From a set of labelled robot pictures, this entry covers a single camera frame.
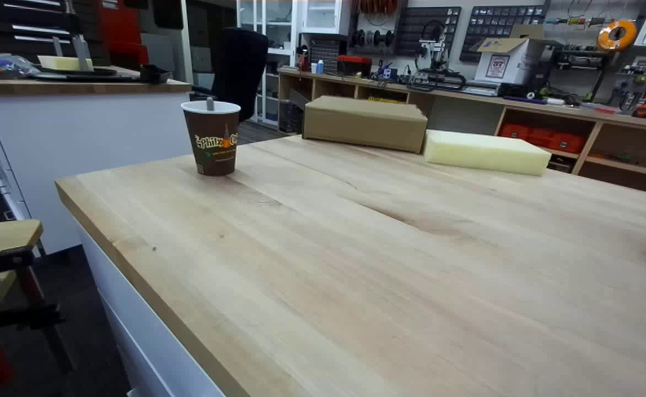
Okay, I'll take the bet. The brown paper coffee cup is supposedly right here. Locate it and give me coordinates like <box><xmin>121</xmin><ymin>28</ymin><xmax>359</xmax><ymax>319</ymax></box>
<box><xmin>180</xmin><ymin>99</ymin><xmax>241</xmax><ymax>176</ymax></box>

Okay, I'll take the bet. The grey marker in cup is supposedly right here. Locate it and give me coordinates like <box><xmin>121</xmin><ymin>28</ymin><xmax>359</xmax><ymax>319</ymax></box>
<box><xmin>204</xmin><ymin>97</ymin><xmax>216</xmax><ymax>113</ymax></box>

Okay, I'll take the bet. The long wooden shelf bench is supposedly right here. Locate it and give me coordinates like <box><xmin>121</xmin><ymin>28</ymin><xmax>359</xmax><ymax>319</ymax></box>
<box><xmin>278</xmin><ymin>67</ymin><xmax>646</xmax><ymax>192</ymax></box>

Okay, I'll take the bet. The pale yellow foam block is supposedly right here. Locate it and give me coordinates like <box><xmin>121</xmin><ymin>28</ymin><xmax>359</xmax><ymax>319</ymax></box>
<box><xmin>423</xmin><ymin>130</ymin><xmax>552</xmax><ymax>176</ymax></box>

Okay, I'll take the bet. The orange tape roll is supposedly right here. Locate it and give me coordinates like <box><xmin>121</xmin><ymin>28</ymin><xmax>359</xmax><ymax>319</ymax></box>
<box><xmin>598</xmin><ymin>20</ymin><xmax>638</xmax><ymax>51</ymax></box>

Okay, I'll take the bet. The white open cardboard box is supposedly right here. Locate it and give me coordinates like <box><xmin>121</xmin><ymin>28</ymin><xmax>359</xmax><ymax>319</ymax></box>
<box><xmin>473</xmin><ymin>37</ymin><xmax>530</xmax><ymax>83</ymax></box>

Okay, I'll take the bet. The brown cardboard box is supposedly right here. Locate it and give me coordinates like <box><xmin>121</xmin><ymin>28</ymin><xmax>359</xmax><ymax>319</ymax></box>
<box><xmin>301</xmin><ymin>95</ymin><xmax>428</xmax><ymax>153</ymax></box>

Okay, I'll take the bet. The black office chair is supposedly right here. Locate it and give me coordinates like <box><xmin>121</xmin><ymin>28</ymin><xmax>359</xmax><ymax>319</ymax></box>
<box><xmin>190</xmin><ymin>28</ymin><xmax>269</xmax><ymax>122</ymax></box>

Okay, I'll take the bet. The white counter cabinet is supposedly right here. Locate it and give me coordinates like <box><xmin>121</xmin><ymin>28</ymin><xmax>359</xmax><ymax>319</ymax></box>
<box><xmin>0</xmin><ymin>78</ymin><xmax>190</xmax><ymax>253</ymax></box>

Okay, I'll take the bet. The small wooden side table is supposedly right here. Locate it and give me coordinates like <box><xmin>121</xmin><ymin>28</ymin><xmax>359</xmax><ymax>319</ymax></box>
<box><xmin>0</xmin><ymin>219</ymin><xmax>75</xmax><ymax>383</ymax></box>

